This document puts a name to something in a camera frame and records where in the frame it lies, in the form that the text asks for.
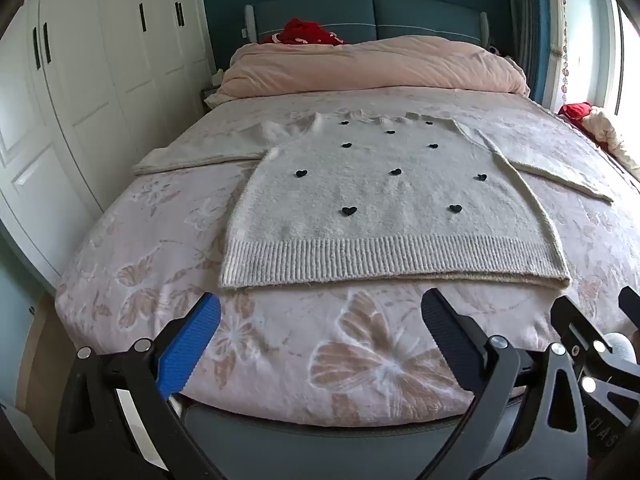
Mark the cream cloth by window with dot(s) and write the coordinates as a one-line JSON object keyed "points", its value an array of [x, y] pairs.
{"points": [[612, 135]]}

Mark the pink duvet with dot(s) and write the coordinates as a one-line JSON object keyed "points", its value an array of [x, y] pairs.
{"points": [[375, 67]]}

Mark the dark grey curtain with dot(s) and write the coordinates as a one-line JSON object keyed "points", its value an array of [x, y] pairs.
{"points": [[520, 20]]}

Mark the red cloth by headboard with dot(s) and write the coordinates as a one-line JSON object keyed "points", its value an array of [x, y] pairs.
{"points": [[305, 32]]}

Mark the white wardrobe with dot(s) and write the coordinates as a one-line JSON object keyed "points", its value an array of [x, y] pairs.
{"points": [[125, 85]]}

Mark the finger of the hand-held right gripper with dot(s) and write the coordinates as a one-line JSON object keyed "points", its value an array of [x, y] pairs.
{"points": [[630, 302], [570, 315]]}

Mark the red cloth by window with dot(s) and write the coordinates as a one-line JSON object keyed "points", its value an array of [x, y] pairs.
{"points": [[575, 110]]}

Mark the cream sweater with black hearts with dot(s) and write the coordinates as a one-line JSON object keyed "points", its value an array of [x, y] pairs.
{"points": [[380, 220]]}

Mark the bright window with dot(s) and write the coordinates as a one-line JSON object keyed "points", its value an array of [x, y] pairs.
{"points": [[600, 50]]}

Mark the teal padded headboard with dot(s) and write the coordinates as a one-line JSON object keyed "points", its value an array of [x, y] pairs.
{"points": [[410, 15]]}

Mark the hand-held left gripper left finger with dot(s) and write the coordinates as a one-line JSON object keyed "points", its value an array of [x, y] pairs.
{"points": [[192, 345]]}

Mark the pink butterfly print blanket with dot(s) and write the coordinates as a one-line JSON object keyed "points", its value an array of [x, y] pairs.
{"points": [[165, 240]]}

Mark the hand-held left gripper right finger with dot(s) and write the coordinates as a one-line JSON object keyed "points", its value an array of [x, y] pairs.
{"points": [[450, 340]]}

